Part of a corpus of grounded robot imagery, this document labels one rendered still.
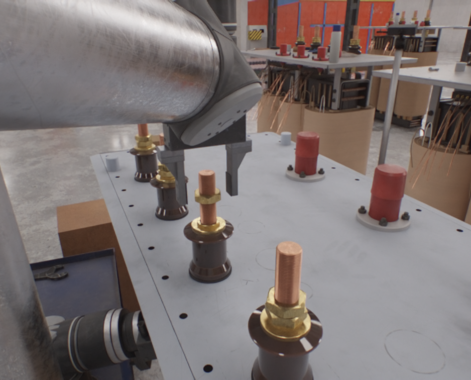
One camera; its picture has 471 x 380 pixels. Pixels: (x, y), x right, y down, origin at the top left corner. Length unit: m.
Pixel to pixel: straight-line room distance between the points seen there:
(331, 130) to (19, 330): 2.78
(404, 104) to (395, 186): 6.70
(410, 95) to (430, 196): 5.22
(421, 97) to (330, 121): 4.66
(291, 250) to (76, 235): 1.61
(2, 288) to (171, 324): 0.25
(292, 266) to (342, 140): 2.81
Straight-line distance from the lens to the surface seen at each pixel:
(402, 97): 7.61
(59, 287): 1.67
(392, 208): 0.95
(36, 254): 3.72
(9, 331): 0.67
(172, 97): 0.29
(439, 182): 2.42
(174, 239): 0.87
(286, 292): 0.47
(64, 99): 0.20
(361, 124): 3.32
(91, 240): 1.99
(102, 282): 1.63
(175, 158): 0.63
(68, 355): 0.86
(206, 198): 0.66
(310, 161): 1.18
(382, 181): 0.93
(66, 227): 1.99
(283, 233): 0.89
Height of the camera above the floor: 1.81
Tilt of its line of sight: 24 degrees down
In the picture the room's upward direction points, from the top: straight up
